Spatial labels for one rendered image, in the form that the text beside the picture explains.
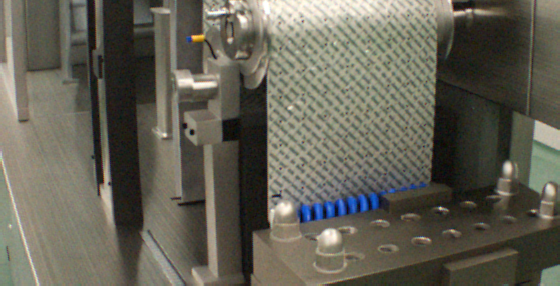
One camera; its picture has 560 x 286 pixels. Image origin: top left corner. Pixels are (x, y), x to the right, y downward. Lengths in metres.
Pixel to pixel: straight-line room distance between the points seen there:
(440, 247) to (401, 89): 0.23
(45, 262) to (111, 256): 0.10
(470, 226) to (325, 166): 0.20
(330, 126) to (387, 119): 0.08
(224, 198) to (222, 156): 0.06
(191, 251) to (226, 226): 0.15
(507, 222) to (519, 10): 0.28
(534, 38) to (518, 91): 0.08
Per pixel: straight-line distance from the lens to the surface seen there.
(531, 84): 1.09
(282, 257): 0.93
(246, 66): 1.03
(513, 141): 1.40
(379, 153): 1.09
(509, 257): 0.98
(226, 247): 1.13
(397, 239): 0.98
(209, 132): 1.06
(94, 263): 1.23
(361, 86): 1.05
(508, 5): 1.11
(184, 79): 1.04
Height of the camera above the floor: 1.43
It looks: 17 degrees down
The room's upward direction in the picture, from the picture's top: straight up
